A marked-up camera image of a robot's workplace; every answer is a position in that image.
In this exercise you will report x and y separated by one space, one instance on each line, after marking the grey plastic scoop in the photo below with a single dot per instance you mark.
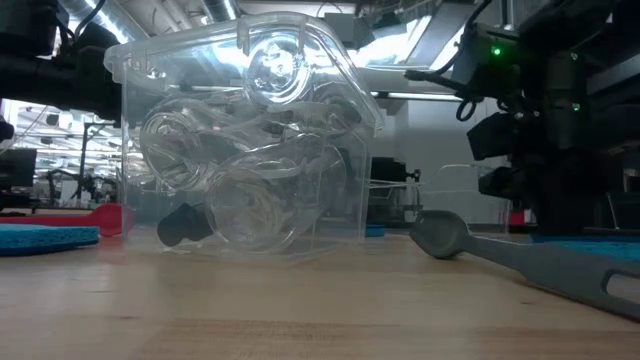
440 235

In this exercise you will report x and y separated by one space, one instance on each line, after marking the red plastic scoop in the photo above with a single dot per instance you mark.
112 218

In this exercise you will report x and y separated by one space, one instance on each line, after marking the deep clear plastic bin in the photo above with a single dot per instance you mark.
350 200

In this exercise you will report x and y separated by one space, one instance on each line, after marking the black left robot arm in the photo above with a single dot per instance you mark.
30 75

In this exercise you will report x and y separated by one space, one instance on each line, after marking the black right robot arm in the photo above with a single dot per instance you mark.
565 75

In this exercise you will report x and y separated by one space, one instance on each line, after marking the red cup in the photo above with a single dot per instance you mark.
517 218

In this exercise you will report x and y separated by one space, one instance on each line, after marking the black computer monitor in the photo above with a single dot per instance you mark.
17 167
387 170

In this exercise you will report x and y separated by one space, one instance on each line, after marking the long hanging ceiling lamp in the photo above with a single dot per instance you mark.
425 96

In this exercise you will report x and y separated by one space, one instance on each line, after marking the silver ventilation duct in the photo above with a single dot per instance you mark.
100 20
220 10

